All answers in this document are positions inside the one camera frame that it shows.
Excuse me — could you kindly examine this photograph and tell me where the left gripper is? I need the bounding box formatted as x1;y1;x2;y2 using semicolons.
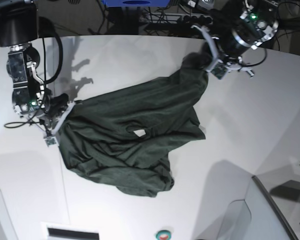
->
214;29;255;75

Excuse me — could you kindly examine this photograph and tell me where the grey monitor edge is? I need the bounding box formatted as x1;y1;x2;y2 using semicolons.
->
253;175;300;240

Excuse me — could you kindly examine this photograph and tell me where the blue box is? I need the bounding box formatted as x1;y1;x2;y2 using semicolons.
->
101;0;170;7

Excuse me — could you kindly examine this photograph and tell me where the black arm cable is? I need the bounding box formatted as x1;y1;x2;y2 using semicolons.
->
3;32;64;129
237;47;268;70

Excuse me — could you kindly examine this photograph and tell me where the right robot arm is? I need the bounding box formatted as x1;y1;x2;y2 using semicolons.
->
0;0;75;130

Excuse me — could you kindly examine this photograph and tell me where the grey power strip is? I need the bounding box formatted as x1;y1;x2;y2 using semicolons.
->
177;14;213;26

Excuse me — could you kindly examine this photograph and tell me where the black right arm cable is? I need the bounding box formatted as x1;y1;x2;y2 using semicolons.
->
3;32;64;129

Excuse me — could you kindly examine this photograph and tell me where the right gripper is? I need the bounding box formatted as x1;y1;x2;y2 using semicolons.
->
38;93;83;125

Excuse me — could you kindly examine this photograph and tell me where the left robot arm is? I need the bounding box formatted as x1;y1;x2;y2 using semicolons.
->
214;0;279;77

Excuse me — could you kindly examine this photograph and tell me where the red green emergency button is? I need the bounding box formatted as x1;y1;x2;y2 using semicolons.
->
155;230;172;240

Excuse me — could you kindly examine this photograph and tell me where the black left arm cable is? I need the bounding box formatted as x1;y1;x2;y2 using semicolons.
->
237;47;268;70

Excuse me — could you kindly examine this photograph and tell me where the dark green t-shirt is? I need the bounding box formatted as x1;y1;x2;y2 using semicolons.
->
59;52;211;198

